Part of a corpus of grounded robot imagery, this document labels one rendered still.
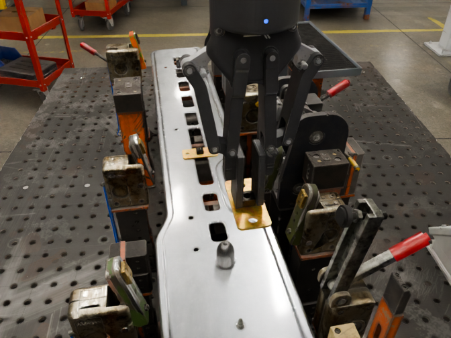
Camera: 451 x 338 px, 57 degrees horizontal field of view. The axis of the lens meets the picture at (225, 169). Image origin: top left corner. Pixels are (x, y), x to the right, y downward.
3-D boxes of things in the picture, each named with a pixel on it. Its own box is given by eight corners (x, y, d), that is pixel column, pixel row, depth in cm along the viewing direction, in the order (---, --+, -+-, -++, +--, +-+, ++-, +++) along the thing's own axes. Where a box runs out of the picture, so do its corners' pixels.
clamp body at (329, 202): (273, 306, 100) (286, 188, 78) (318, 299, 102) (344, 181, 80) (284, 342, 93) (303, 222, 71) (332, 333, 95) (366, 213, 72)
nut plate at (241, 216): (223, 182, 51) (223, 175, 50) (254, 179, 51) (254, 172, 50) (237, 231, 44) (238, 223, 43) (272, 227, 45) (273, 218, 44)
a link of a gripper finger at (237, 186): (245, 157, 42) (237, 157, 42) (242, 208, 46) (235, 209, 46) (239, 141, 44) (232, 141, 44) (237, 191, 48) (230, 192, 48)
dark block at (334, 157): (285, 288, 104) (305, 150, 79) (312, 284, 105) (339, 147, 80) (291, 305, 100) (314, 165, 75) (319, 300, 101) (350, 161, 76)
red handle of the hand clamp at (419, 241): (321, 273, 62) (417, 221, 59) (327, 280, 63) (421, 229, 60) (331, 297, 59) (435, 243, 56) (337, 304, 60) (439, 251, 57)
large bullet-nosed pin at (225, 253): (215, 262, 75) (214, 237, 71) (232, 259, 75) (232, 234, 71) (217, 276, 72) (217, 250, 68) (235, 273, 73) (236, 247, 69)
